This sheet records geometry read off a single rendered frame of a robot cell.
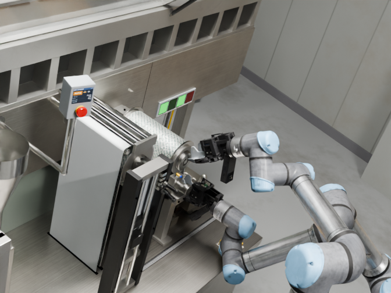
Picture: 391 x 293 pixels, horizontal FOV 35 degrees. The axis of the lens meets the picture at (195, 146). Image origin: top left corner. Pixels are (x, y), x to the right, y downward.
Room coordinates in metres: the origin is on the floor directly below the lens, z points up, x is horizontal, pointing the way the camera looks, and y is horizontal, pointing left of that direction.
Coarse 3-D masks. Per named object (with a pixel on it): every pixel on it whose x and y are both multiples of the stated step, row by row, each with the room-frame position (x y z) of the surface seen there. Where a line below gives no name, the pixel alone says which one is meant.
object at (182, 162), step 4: (184, 152) 1.81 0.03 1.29; (188, 152) 1.82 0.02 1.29; (180, 156) 1.79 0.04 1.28; (184, 156) 1.80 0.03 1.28; (188, 156) 1.82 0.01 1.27; (180, 160) 1.78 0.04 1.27; (184, 160) 1.81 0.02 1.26; (188, 160) 1.83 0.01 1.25; (176, 164) 1.78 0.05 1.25; (180, 164) 1.79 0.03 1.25; (184, 164) 1.82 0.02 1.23; (188, 164) 1.83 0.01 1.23; (176, 168) 1.79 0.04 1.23; (180, 168) 1.79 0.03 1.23; (184, 168) 1.82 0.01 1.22
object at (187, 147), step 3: (135, 111) 1.95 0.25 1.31; (129, 114) 1.92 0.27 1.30; (183, 147) 1.81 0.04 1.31; (186, 147) 1.82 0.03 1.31; (189, 147) 1.84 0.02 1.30; (180, 150) 1.80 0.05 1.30; (183, 150) 1.81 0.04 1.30; (186, 150) 1.82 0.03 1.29; (189, 150) 1.84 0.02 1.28; (177, 153) 1.78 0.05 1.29; (180, 153) 1.79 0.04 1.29; (177, 156) 1.78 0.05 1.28; (174, 159) 1.77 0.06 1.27; (174, 162) 1.77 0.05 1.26; (174, 165) 1.78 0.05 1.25; (174, 168) 1.78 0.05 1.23; (174, 171) 1.79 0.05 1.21
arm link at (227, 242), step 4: (224, 232) 1.75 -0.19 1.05; (224, 236) 1.73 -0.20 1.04; (228, 236) 1.71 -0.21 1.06; (224, 240) 1.72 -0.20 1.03; (228, 240) 1.71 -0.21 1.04; (232, 240) 1.71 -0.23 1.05; (236, 240) 1.71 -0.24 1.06; (240, 240) 1.72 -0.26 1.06; (220, 244) 1.74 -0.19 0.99; (224, 244) 1.70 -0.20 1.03; (228, 244) 1.69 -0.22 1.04; (232, 244) 1.69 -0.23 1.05; (236, 244) 1.70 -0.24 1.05; (240, 244) 1.72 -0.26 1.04; (220, 248) 1.73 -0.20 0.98; (224, 248) 1.68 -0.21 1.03; (228, 248) 1.67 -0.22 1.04; (232, 248) 1.67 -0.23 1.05; (236, 248) 1.68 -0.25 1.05; (240, 248) 1.69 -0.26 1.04; (220, 252) 1.72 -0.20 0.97
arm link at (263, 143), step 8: (248, 136) 1.72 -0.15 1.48; (256, 136) 1.70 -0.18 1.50; (264, 136) 1.68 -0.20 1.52; (272, 136) 1.70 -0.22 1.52; (240, 144) 1.70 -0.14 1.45; (248, 144) 1.69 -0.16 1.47; (256, 144) 1.68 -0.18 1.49; (264, 144) 1.66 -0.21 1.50; (272, 144) 1.68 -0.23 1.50; (248, 152) 1.68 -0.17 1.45; (256, 152) 1.66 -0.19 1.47; (264, 152) 1.66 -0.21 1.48; (272, 152) 1.67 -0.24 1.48
